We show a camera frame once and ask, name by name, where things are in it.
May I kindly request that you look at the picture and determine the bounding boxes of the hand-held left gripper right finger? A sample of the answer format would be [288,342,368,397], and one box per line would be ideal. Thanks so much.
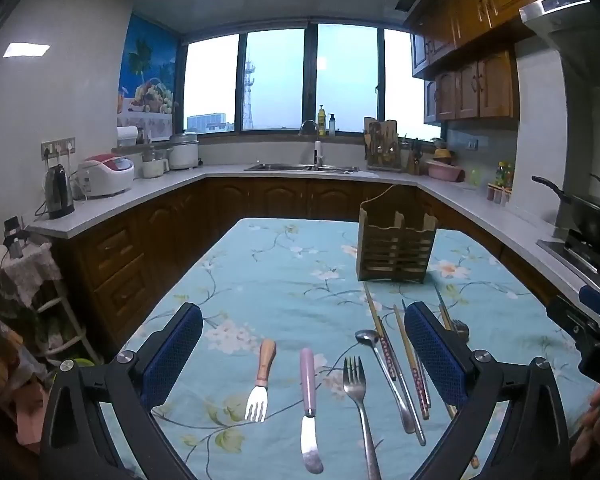
[404,301,574,480]

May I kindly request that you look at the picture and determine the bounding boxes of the ceiling light panel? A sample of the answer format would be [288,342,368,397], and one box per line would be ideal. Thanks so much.
[2,42,51,60]

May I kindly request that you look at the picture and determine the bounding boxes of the black wok with lid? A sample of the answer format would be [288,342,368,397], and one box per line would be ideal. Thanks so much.
[531,173,600,257]

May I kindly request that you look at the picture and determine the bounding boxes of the metal fork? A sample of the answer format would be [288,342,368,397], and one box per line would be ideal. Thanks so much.
[343,356,383,480]

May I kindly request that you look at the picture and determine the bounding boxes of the spice jar set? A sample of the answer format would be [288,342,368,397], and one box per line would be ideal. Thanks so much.
[485,161,515,207]

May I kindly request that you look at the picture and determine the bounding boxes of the pink plastic basin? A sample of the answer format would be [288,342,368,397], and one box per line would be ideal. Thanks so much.
[426,158,465,182]

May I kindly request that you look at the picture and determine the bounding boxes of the fruit and palm wall poster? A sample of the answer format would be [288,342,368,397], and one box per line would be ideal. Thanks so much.
[116,13,181,142]

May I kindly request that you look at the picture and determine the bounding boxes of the wooden countertop utensil rack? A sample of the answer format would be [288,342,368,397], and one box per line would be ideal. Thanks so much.
[363,116,400,172]

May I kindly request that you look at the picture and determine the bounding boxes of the light blue floral tablecloth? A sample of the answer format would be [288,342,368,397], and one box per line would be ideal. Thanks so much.
[97,217,600,480]

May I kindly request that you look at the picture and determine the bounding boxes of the dark framed kitchen window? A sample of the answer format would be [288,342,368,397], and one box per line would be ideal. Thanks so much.
[180,21,443,142]

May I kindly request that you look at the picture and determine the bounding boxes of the stainless steel sink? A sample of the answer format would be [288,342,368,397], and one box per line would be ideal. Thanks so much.
[243,162,361,174]

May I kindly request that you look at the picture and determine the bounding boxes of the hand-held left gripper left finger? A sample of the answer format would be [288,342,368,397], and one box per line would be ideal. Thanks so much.
[40,302,204,480]

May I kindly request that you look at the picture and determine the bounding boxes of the white shelf rack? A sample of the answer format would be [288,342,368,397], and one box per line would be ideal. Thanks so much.
[27,240,102,367]

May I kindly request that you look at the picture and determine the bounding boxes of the wall power outlet strip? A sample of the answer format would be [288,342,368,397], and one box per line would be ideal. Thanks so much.
[40,135,77,161]

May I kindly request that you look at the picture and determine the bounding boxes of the white kitchen countertop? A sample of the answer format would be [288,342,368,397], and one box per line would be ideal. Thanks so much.
[26,162,600,331]

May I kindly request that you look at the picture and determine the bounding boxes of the white and red rice cooker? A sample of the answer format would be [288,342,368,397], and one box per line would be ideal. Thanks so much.
[74,154,136,200]

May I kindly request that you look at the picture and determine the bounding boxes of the wooden handle fork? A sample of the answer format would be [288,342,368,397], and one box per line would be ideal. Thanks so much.
[244,339,277,424]

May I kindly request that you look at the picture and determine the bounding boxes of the lace cloth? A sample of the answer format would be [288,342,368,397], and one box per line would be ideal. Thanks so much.
[1,242,62,308]

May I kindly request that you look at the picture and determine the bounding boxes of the wooden upper cabinets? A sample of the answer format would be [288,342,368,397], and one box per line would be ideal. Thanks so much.
[409,0,577,127]

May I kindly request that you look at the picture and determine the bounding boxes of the gas stove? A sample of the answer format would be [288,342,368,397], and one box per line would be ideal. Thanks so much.
[536,229,600,292]

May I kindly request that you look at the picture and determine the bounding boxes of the chrome faucet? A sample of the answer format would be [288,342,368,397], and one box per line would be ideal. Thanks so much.
[299,119,327,169]

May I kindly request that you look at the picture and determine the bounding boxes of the pink handle butter knife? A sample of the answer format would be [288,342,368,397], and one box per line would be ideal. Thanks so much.
[299,347,325,475]

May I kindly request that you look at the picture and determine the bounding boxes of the black electric kettle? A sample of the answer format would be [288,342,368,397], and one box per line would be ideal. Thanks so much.
[43,163,76,220]

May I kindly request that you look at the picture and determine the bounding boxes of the dark wooden lower cabinets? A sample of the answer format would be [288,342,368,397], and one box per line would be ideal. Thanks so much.
[45,174,576,361]

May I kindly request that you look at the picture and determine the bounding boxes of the knife block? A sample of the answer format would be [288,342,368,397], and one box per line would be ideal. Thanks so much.
[404,137,426,176]

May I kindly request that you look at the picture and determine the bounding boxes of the yellow bowl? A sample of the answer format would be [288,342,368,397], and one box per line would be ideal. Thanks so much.
[432,137,454,164]

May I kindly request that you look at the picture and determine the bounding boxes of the wooden utensil holder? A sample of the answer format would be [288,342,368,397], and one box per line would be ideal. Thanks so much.
[356,185,439,284]

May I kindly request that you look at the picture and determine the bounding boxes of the white cooker with metal lid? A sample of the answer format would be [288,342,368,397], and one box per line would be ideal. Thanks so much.
[167,131,201,171]

